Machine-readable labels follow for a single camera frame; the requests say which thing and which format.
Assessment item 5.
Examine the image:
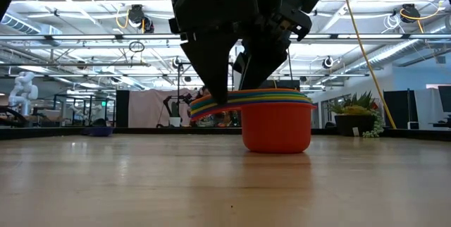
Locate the yellow measuring cup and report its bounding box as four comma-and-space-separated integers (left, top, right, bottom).
190, 94, 313, 117

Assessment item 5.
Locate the small dark blue measuring cup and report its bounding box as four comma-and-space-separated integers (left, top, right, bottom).
82, 126, 116, 137

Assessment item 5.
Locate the person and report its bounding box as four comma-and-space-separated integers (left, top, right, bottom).
195, 85, 244, 128

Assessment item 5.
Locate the black rectangular box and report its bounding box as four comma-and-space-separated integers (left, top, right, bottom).
273, 80, 301, 92

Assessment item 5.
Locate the pale pink curtain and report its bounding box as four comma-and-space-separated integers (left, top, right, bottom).
128, 89, 193, 128

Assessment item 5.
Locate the black upright panel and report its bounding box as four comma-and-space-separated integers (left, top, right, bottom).
116, 90, 130, 128

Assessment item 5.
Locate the potted succulent plant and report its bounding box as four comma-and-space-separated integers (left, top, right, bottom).
326, 90, 385, 140

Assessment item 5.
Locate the black room partition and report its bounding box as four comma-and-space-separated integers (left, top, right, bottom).
383, 89, 419, 130

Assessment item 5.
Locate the black computer monitor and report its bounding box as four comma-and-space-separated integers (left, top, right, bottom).
438, 85, 451, 114

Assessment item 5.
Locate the yellow hanging cable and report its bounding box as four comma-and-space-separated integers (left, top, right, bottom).
337, 0, 398, 130

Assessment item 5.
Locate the black aluminium table frame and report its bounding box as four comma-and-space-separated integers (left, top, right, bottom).
0, 126, 451, 142

